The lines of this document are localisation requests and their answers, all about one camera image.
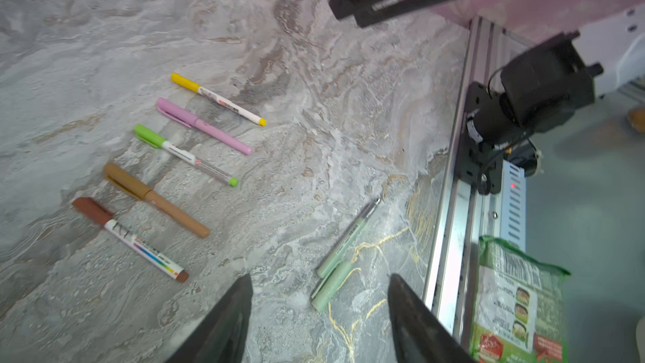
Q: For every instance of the pink pen cap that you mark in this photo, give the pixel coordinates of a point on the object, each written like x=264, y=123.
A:
x=176, y=113

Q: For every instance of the pale green pen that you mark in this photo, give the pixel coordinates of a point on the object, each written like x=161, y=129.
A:
x=352, y=232

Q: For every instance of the white pen yellow end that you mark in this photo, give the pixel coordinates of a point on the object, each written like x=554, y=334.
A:
x=217, y=99

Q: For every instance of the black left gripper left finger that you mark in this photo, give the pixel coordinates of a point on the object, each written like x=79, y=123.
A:
x=222, y=334

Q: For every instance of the white pen green end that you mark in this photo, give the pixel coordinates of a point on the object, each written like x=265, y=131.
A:
x=200, y=164

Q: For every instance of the pink pen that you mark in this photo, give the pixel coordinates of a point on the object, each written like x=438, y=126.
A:
x=223, y=137

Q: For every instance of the orange brown pen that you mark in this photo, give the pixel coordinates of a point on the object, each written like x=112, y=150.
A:
x=181, y=217

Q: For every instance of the red brown pen cap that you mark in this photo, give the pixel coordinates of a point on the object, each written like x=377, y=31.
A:
x=93, y=210

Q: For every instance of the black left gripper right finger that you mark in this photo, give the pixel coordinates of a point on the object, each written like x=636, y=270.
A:
x=418, y=336

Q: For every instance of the white pen red label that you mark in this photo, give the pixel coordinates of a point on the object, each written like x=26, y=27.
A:
x=153, y=256

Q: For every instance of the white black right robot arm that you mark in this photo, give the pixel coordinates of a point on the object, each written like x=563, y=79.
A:
x=542, y=87

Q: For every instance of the yellow pen cap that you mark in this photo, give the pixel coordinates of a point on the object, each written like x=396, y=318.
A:
x=184, y=82

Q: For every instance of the green snack packet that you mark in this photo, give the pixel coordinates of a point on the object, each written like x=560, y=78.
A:
x=519, y=307

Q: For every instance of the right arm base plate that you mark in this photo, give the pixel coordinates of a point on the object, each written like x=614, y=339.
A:
x=478, y=164

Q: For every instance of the light green pen cap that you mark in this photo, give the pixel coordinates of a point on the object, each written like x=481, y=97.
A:
x=149, y=136

